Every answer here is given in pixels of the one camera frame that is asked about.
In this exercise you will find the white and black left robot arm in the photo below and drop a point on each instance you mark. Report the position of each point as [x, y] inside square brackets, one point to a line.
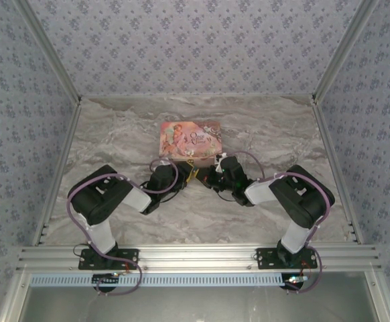
[104, 234]

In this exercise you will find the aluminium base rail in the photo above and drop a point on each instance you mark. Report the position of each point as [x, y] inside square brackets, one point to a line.
[195, 258]

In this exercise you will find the small controller board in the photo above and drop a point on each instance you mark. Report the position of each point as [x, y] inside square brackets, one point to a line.
[106, 281]
[295, 279]

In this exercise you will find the aluminium frame post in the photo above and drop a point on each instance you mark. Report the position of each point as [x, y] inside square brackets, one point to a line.
[344, 50]
[50, 50]

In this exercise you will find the grey metal panel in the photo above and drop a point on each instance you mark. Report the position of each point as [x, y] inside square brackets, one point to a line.
[195, 305]

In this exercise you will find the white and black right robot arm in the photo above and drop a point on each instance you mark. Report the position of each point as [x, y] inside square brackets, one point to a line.
[295, 234]

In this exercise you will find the aluminium table edge rail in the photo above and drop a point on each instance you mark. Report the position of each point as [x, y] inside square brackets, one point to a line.
[59, 171]

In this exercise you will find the pink printed gift box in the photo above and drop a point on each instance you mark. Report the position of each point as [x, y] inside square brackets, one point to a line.
[188, 141]

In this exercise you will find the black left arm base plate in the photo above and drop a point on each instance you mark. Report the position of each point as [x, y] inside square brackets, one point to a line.
[124, 252]

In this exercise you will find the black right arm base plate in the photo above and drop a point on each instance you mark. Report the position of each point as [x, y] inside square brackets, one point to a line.
[265, 258]

